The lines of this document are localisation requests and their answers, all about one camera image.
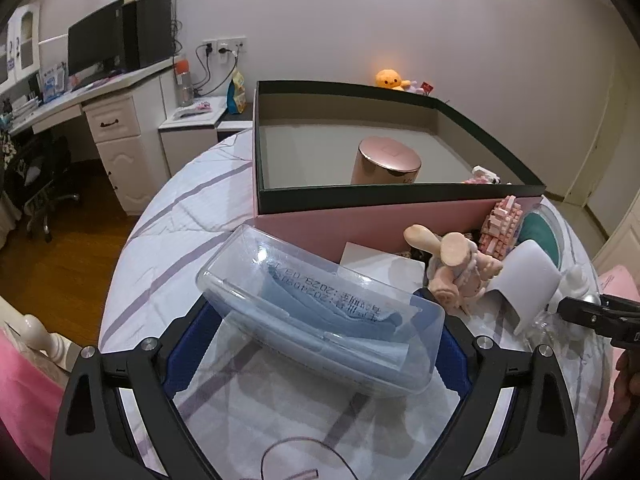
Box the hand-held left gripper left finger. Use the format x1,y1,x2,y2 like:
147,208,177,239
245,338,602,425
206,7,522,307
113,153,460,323
50,295,226,480

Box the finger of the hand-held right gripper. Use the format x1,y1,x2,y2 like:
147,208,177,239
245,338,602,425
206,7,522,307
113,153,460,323
557,294,640,347

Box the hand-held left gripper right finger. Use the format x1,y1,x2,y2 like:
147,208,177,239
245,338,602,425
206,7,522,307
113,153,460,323
425,310,583,480

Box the white figurine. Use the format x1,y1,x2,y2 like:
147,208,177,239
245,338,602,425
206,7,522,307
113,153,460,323
547,264,601,313

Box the white plastic cup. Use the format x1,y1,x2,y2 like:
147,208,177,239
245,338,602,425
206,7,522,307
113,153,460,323
487,240,561,336

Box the teal clear dome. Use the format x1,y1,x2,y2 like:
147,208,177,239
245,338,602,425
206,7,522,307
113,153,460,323
517,202,568,268

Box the peach doll figure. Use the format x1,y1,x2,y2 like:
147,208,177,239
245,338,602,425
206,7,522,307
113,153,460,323
404,225,503,311

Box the pink brick block toy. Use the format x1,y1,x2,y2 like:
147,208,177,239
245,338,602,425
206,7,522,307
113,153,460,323
477,195,525,261

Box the clear plastic lidded box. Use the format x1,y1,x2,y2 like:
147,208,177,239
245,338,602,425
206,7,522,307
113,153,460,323
196,224,446,395

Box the pink storage box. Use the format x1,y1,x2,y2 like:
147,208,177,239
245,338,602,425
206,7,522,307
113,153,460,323
252,80,547,258

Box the rose gold round tin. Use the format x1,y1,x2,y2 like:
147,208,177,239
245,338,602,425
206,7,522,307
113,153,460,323
350,136,422,186

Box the person's right hand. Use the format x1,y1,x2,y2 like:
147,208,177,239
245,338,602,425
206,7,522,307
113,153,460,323
614,347,640,436

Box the white paper card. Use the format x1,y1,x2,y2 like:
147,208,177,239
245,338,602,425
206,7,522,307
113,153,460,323
340,242,428,293

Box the pink blanket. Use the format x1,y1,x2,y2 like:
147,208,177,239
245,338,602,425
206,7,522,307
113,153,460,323
0,330,66,461

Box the white nightstand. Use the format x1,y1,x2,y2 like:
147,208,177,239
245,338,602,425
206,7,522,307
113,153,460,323
159,95,231,178

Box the black office chair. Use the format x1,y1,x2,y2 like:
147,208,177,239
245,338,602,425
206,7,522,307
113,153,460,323
0,132,83,243

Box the white desk with drawers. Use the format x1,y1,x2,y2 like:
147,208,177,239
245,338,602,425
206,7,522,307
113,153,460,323
0,55,176,216

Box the blue yellow snack bag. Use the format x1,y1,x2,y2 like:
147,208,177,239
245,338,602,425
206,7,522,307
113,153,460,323
226,71,247,115

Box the orange cap water bottle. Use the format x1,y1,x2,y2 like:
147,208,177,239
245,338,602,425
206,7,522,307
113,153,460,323
173,59,193,107

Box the orange octopus plush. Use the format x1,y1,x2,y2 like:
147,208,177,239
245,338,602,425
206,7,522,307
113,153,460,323
375,69,412,92

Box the blue white carton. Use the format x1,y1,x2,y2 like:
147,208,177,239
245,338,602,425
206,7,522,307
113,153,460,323
40,62,68,101

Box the black computer tower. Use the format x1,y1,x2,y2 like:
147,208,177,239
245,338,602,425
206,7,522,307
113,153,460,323
122,0,176,72

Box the black computer monitor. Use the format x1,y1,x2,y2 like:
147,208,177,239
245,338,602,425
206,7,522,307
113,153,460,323
67,0,126,78

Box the white hutch cabinet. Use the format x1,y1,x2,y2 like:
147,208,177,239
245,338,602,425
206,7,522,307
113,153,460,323
0,2,41,86

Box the white bed post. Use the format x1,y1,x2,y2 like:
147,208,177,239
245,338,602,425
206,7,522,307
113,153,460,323
0,295,103,376

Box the white wall outlets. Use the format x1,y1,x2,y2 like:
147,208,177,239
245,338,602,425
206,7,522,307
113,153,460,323
202,36,247,56

